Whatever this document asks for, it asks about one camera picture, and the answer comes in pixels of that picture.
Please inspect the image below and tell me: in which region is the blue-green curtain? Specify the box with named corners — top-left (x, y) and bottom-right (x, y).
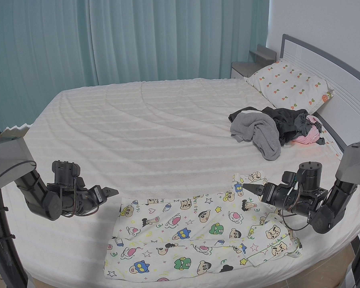
top-left (0, 0), bottom-right (270, 133)

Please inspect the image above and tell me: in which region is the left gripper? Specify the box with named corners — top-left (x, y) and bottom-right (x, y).
top-left (89, 185), bottom-right (108, 206)

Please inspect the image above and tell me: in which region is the grey bedside table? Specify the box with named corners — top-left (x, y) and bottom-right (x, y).
top-left (230, 44), bottom-right (277, 79)

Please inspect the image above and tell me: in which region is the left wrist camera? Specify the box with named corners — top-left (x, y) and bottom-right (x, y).
top-left (74, 175), bottom-right (87, 192)

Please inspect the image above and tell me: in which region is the pile of clothes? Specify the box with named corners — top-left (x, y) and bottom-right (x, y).
top-left (228, 107), bottom-right (326, 146)

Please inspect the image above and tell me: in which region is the white printed pillow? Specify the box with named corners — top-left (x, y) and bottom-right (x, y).
top-left (244, 58), bottom-right (335, 115)

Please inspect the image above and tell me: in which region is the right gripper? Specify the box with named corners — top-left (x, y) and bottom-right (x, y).
top-left (262, 182), bottom-right (286, 206)

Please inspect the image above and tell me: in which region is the bed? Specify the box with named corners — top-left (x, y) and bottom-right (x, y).
top-left (1, 34), bottom-right (360, 284)

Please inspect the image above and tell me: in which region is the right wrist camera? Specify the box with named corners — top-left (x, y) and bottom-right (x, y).
top-left (281, 170), bottom-right (298, 189)

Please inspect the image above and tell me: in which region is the white printed pyjama top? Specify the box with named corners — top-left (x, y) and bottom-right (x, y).
top-left (103, 171), bottom-right (303, 282)

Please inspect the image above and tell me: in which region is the grey garment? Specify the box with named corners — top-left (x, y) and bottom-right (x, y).
top-left (229, 112), bottom-right (281, 161)

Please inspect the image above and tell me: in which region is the black cable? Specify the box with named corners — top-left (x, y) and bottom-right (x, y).
top-left (280, 209), bottom-right (313, 231)

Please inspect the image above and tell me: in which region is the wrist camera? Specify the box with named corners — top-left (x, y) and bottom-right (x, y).
top-left (281, 170), bottom-right (298, 189)
top-left (74, 175), bottom-right (87, 192)

